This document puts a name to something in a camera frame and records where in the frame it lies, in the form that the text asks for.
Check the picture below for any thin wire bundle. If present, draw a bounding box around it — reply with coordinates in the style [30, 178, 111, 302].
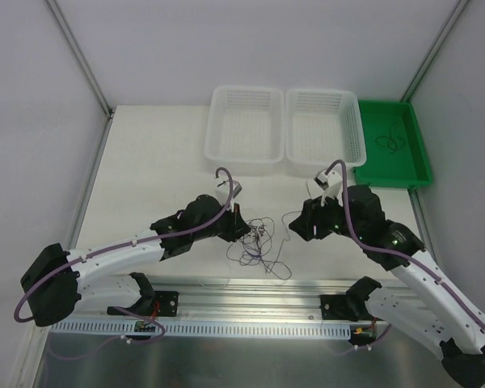
[225, 216, 294, 280]

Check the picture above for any brown thin wire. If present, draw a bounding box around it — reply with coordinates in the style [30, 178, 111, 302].
[374, 120, 406, 155]

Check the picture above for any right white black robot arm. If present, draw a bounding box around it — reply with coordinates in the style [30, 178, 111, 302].
[289, 185, 485, 387]

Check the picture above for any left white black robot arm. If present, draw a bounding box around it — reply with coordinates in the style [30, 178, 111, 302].
[20, 195, 250, 327]

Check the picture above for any right white perforated basket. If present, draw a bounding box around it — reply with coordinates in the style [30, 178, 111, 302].
[285, 88, 367, 177]

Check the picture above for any white perforated basket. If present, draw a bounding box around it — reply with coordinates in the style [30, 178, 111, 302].
[285, 88, 367, 177]
[204, 85, 285, 176]

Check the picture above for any left white perforated basket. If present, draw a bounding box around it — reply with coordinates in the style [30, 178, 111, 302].
[204, 85, 285, 176]

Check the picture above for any green plastic tray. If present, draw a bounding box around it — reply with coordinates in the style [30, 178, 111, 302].
[354, 100, 433, 190]

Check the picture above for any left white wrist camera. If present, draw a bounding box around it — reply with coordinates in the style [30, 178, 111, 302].
[215, 178, 243, 207]

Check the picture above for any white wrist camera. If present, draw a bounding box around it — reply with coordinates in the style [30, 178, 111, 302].
[215, 178, 243, 207]
[314, 170, 343, 207]

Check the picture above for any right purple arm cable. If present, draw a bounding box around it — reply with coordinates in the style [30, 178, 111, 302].
[325, 158, 485, 336]

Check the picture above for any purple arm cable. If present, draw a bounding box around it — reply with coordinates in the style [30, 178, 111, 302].
[325, 158, 485, 336]
[14, 167, 235, 324]

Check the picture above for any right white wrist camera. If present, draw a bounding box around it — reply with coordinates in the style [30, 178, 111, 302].
[314, 170, 343, 207]

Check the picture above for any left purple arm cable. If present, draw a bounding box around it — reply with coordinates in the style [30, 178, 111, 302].
[14, 167, 235, 324]

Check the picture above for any aluminium table edge rail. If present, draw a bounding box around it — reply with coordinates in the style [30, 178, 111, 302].
[76, 276, 405, 324]

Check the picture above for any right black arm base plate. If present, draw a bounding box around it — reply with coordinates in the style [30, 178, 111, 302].
[319, 294, 349, 320]

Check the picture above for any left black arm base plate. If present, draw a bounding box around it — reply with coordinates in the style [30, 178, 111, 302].
[153, 290, 179, 318]

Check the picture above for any white slotted cable duct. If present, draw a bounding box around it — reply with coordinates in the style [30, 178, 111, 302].
[52, 318, 351, 340]

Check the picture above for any aluminium frame post left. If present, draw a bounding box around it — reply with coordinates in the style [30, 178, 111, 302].
[44, 0, 114, 119]

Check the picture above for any aluminium frame post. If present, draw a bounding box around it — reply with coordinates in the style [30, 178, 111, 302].
[400, 0, 473, 103]
[44, 0, 114, 119]

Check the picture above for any aluminium frame post right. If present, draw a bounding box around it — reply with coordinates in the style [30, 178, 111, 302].
[400, 0, 473, 103]

